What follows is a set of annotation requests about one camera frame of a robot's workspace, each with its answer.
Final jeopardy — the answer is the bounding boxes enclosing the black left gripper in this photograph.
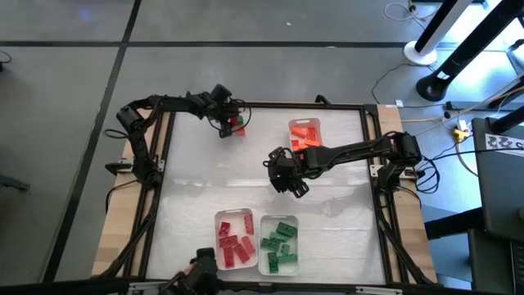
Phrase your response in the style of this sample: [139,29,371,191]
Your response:
[202,92,242,139]

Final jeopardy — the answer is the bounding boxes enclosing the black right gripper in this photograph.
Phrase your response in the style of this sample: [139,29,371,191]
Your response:
[272,146,318,200]

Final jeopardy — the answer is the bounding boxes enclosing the white plastic storage bin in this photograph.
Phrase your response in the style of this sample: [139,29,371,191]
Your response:
[287,117,324,165]
[258,214,300,277]
[214,207,260,272]

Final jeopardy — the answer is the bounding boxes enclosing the white table mat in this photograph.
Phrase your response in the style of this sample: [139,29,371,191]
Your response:
[145,107,388,286]

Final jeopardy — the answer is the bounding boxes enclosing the person's hand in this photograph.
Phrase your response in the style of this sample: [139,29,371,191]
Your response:
[169,264,197,290]

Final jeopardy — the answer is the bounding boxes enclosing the black desk crossbar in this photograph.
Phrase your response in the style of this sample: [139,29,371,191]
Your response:
[424,206,485,241]

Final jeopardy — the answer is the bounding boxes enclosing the black round-base stand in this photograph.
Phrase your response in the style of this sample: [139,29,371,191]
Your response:
[416,0,524,102]

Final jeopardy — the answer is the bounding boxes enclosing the dark grey desk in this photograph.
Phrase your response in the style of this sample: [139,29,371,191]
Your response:
[470,117,524,295]

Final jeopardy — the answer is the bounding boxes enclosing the grey furniture leg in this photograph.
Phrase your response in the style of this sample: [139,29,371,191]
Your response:
[0,174,32,193]

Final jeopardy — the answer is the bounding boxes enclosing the white printed marker sheet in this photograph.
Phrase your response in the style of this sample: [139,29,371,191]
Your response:
[485,133,524,159]

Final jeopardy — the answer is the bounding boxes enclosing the black slanted pole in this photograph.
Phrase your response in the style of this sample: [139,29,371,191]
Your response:
[486,107,524,135]

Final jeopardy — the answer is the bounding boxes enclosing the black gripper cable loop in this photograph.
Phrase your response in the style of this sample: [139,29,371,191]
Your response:
[238,106,253,129]

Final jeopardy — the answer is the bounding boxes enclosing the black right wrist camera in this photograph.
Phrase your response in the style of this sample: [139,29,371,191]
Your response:
[264,146,287,170]

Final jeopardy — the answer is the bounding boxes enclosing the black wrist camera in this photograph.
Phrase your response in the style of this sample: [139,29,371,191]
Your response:
[210,84,233,102]
[264,146,287,170]

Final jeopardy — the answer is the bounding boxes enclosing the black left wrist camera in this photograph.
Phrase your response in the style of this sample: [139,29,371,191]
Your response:
[210,84,233,102]

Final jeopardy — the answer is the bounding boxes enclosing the black aluminium rig frame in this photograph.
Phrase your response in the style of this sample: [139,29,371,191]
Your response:
[92,98,437,295]

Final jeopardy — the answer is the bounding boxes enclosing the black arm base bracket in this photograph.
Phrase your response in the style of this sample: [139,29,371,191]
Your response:
[104,162,136,176]

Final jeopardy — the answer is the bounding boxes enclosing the black camera device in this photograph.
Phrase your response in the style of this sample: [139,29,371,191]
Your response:
[186,247,222,295]

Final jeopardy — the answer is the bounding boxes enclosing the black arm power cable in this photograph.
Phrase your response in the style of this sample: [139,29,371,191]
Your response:
[104,178,142,215]

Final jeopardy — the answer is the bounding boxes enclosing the black floor cable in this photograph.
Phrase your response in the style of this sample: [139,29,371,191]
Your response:
[0,48,13,74]
[370,62,414,107]

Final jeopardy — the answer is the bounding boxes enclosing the silver frame bracket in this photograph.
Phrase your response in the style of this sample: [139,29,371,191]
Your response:
[127,281,176,294]
[355,286,404,295]

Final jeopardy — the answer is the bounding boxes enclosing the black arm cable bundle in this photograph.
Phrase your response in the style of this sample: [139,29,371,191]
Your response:
[413,157,441,195]

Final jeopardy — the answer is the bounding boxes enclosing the beige floor cable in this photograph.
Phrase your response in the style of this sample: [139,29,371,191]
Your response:
[399,84,524,125]

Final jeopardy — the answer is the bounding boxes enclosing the white pedestal stand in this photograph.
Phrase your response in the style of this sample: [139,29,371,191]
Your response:
[404,0,476,66]

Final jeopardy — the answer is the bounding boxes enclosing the white floor cable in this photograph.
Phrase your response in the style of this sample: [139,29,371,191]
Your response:
[383,2,435,22]

